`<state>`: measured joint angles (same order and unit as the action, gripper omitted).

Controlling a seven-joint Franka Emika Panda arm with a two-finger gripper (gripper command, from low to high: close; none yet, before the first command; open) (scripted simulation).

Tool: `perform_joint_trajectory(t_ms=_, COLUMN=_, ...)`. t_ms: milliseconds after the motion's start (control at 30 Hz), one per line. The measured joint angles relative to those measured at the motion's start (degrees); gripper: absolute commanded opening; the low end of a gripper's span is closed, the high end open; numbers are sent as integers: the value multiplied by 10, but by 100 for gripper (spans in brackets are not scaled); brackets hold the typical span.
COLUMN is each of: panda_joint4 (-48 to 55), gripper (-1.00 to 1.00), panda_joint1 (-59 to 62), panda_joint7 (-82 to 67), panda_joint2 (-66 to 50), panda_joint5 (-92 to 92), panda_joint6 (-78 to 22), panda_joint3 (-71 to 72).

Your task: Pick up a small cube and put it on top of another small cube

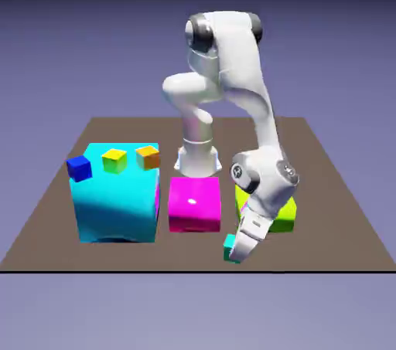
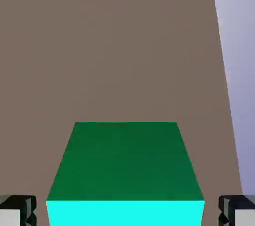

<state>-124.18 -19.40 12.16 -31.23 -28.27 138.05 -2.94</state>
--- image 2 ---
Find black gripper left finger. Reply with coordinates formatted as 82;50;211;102
0;195;38;226

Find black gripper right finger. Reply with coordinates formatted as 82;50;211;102
218;195;255;226

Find large cyan box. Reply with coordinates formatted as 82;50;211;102
45;122;206;226

